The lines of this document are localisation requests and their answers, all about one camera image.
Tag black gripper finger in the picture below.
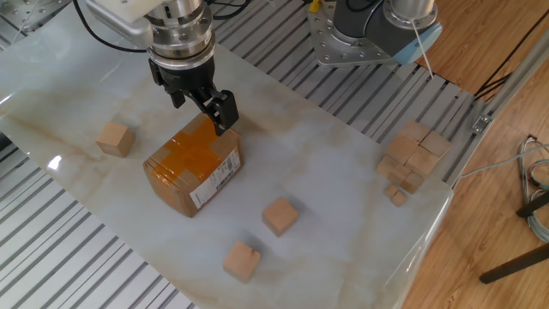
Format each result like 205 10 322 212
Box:
169 88 188 110
184 88 240 137

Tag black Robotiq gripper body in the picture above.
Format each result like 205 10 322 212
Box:
148 53 218 102

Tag silver force torque sensor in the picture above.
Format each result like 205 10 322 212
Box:
143 0 217 72

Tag cardboard parcel with orange tape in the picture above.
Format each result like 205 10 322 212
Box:
142 112 244 219

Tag marble pattern table mat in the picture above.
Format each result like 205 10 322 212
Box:
0 0 455 309

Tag perforated metal plate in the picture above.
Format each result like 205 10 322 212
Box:
0 0 72 35

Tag medium wooden cube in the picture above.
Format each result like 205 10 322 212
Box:
400 171 425 195
376 154 399 179
388 163 412 186

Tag black furniture leg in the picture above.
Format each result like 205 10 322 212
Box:
479 242 549 285
516 191 549 219

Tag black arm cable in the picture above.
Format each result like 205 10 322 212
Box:
205 0 252 21

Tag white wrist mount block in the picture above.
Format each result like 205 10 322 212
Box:
85 0 168 49

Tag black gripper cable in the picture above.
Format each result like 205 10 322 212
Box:
71 0 149 54

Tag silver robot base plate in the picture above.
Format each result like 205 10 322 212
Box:
306 0 404 69

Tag white cable tie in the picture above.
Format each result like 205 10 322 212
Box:
410 19 435 81

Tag silver corner bracket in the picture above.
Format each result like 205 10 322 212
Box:
471 113 493 135

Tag black floor cables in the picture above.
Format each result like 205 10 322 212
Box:
473 8 549 103

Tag grey floor cable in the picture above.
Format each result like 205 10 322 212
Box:
457 143 549 179

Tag aluminium frame post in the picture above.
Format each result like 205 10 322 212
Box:
443 27 549 190

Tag coloured cable bundle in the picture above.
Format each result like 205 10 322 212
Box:
516 135 549 244

